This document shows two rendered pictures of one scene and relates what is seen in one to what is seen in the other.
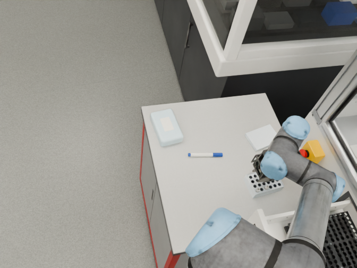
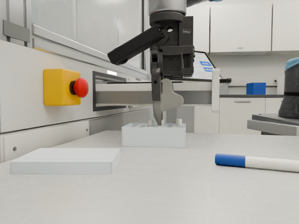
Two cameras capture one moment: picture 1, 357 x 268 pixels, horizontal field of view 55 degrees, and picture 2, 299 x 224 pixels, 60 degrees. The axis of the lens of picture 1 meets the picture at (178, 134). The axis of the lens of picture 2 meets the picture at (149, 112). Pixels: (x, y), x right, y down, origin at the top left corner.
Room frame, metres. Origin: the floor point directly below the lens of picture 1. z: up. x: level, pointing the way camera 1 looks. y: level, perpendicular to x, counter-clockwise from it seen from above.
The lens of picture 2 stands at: (1.07, -0.04, 0.85)
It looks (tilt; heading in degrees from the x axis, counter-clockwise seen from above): 3 degrees down; 217
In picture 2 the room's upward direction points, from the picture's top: straight up
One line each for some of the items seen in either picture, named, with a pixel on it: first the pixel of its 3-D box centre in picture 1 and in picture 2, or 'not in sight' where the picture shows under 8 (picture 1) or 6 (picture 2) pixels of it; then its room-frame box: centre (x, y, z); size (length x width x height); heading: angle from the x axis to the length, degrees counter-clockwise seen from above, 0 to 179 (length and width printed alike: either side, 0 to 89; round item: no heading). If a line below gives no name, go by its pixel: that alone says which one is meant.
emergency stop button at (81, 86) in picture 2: (303, 154); (78, 87); (0.74, -0.47, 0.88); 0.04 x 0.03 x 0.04; 24
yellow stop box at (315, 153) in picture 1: (311, 152); (64, 87); (0.76, -0.50, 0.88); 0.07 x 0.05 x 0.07; 24
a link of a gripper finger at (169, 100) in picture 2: not in sight; (168, 102); (0.65, -0.32, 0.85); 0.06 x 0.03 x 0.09; 119
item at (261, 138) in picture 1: (263, 137); (71, 159); (0.85, -0.35, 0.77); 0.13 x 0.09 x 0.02; 127
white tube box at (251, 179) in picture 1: (263, 182); (155, 134); (0.64, -0.36, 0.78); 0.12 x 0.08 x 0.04; 119
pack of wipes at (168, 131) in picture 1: (166, 127); not in sight; (0.79, 0.05, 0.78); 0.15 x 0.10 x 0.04; 31
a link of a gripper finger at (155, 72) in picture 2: not in sight; (156, 78); (0.67, -0.34, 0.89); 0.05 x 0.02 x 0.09; 29
